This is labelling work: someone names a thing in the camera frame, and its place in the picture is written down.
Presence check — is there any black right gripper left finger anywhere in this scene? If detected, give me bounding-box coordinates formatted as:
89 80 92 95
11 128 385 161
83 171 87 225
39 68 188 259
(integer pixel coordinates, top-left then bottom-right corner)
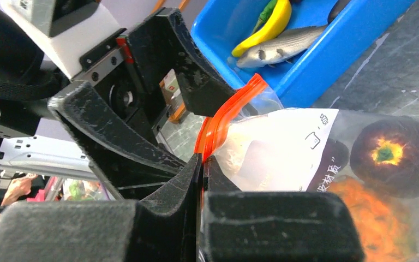
0 154 202 261

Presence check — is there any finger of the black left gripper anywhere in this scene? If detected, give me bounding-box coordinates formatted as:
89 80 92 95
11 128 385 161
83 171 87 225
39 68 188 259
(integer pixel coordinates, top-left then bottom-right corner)
126 8 235 117

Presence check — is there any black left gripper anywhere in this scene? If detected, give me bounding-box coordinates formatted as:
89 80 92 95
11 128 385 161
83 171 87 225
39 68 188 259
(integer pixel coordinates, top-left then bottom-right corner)
0 1 185 199

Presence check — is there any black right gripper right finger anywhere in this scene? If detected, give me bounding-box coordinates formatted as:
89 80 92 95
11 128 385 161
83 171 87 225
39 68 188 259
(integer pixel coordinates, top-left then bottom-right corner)
202 157 365 261

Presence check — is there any orange toy pineapple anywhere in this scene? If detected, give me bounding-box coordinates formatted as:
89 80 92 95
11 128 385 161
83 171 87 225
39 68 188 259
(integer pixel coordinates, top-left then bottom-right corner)
328 176 418 261

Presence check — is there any clear zip top bag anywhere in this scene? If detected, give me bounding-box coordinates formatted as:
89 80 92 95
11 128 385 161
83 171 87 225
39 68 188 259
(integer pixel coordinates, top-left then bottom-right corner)
194 74 419 261

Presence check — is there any dark red toy fruit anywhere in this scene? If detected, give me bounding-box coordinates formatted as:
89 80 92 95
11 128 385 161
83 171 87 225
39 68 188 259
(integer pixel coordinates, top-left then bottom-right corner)
350 117 419 198

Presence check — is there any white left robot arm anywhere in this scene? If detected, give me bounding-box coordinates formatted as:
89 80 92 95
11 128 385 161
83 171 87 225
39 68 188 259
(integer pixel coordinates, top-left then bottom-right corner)
0 1 236 199

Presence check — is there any blue plastic bin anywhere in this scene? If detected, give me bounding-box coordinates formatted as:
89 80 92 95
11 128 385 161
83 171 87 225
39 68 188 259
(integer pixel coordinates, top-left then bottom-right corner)
191 1 412 107

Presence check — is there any long green toy bean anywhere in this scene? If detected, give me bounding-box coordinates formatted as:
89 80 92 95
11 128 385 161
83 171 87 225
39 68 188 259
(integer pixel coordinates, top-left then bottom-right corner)
250 0 277 35

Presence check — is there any yellow toy banana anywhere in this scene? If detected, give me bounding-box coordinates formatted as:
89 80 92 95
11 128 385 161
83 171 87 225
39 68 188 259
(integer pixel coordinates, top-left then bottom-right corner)
231 0 292 57

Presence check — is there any silver toy fish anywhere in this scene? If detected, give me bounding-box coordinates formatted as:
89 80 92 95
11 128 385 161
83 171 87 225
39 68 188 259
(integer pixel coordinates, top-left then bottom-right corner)
236 25 328 68

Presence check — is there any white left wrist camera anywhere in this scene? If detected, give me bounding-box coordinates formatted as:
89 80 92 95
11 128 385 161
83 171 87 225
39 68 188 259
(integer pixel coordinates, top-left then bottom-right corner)
0 1 121 79

